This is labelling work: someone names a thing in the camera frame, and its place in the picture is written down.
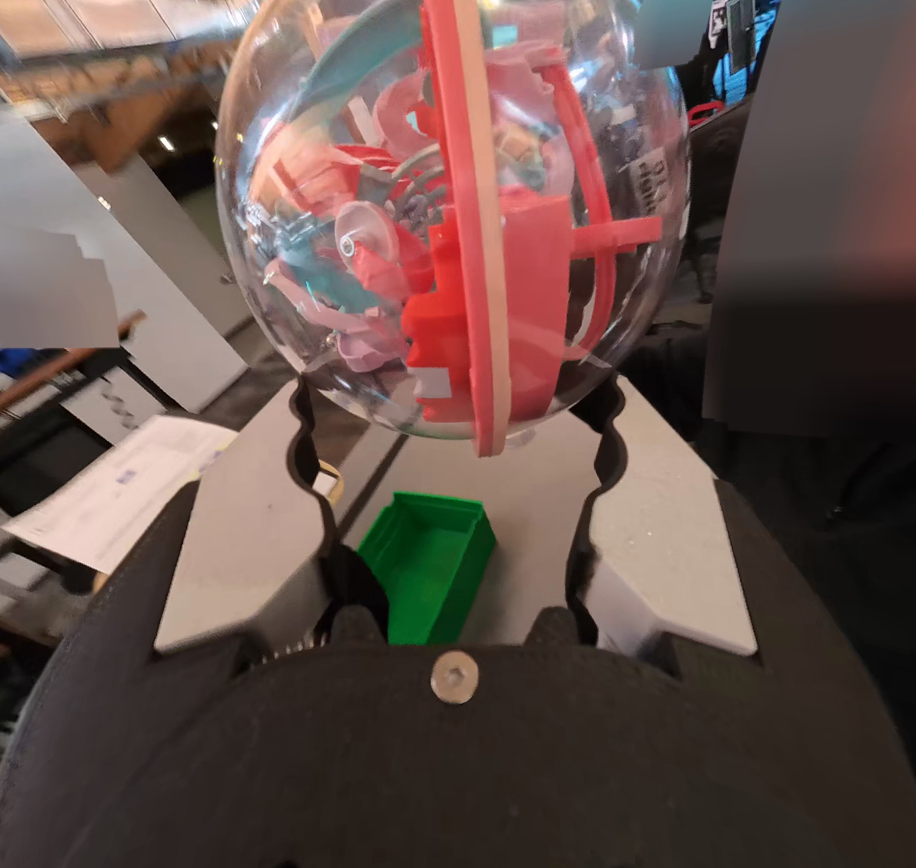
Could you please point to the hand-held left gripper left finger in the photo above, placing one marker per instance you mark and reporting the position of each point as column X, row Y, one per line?
column 236, row 546

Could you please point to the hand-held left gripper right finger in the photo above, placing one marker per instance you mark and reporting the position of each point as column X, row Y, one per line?
column 658, row 546

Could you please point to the clear maze ball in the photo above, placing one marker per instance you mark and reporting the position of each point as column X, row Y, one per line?
column 472, row 166

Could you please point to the red backpack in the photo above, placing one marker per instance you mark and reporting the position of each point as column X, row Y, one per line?
column 705, row 111

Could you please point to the printed instruction sheet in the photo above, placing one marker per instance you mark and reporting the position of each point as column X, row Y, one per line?
column 121, row 496

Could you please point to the white marker tag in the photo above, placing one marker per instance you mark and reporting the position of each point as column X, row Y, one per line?
column 721, row 20

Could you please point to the green plastic bin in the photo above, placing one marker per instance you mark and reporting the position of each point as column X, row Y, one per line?
column 429, row 560

